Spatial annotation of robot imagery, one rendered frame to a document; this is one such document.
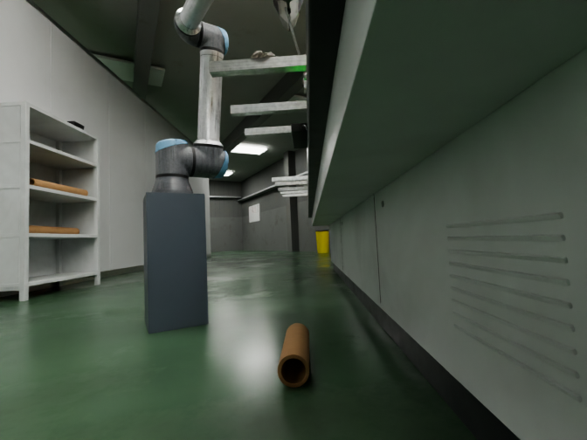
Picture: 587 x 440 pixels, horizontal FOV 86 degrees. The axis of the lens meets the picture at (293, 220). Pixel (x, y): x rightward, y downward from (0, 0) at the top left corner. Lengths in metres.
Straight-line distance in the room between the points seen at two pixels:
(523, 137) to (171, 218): 1.32
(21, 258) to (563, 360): 3.14
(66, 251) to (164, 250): 2.65
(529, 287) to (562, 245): 0.07
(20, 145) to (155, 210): 1.95
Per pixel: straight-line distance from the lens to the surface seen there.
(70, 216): 4.07
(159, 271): 1.50
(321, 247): 8.26
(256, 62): 0.96
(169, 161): 1.60
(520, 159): 0.46
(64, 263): 4.10
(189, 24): 1.69
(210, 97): 1.71
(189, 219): 1.52
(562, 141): 0.41
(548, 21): 0.34
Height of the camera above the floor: 0.36
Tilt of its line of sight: 4 degrees up
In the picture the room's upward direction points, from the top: 3 degrees counter-clockwise
